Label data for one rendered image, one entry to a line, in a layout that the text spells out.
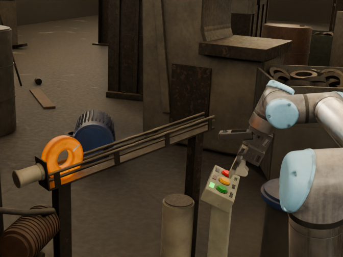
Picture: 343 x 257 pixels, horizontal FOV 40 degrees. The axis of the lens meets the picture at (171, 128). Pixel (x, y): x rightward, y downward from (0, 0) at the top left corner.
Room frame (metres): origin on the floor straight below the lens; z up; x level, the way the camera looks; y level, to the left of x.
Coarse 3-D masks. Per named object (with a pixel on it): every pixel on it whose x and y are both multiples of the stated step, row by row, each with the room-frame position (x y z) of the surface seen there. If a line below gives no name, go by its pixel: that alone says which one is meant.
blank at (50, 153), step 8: (64, 136) 1.53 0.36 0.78; (48, 144) 1.49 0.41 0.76; (56, 144) 1.49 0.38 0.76; (64, 144) 1.51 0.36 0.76; (72, 144) 1.54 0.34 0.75; (80, 144) 1.56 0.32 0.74; (48, 152) 1.47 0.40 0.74; (56, 152) 1.49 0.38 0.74; (72, 152) 1.54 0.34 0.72; (80, 152) 1.56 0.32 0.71; (48, 160) 1.46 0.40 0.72; (56, 160) 1.49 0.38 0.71; (72, 160) 1.54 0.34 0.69; (80, 160) 1.56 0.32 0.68; (48, 168) 1.46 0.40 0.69; (56, 168) 1.48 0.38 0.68; (72, 168) 1.53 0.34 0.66; (64, 176) 1.51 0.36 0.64
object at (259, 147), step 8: (256, 136) 1.54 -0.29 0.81; (264, 136) 1.50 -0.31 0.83; (272, 136) 1.51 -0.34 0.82; (248, 144) 1.52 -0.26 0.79; (256, 144) 1.52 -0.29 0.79; (264, 144) 1.51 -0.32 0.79; (248, 152) 1.51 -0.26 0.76; (256, 152) 1.50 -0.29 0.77; (264, 152) 1.50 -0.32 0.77; (248, 160) 1.51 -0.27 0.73; (256, 160) 1.51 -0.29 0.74
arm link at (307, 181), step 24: (288, 168) 0.81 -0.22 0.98; (312, 168) 0.79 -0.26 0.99; (336, 168) 0.79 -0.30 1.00; (288, 192) 0.79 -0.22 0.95; (312, 192) 0.78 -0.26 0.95; (336, 192) 0.77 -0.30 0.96; (312, 216) 0.79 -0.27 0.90; (336, 216) 0.79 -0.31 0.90; (312, 240) 0.80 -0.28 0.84; (336, 240) 0.80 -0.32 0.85
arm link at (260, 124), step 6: (252, 114) 1.53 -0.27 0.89; (252, 120) 1.51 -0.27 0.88; (258, 120) 1.49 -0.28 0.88; (264, 120) 1.48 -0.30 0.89; (252, 126) 1.50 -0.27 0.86; (258, 126) 1.49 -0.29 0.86; (264, 126) 1.48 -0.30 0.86; (270, 126) 1.49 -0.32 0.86; (264, 132) 1.49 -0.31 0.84; (270, 132) 1.49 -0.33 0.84
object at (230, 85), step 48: (144, 0) 3.88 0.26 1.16; (192, 0) 3.70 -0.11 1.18; (240, 0) 3.31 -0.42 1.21; (144, 48) 3.88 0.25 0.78; (192, 48) 3.68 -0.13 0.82; (240, 48) 3.43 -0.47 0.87; (288, 48) 3.94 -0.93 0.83; (144, 96) 3.87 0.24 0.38; (192, 96) 3.66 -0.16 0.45; (240, 96) 3.50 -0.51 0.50; (240, 144) 3.48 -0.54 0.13
